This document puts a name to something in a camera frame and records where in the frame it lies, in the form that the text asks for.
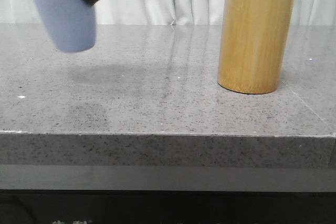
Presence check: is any blue plastic cup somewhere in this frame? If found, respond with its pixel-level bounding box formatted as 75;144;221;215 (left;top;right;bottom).
34;0;96;52

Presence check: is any bamboo cylinder holder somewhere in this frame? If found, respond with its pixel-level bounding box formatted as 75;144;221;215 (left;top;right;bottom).
217;0;294;94

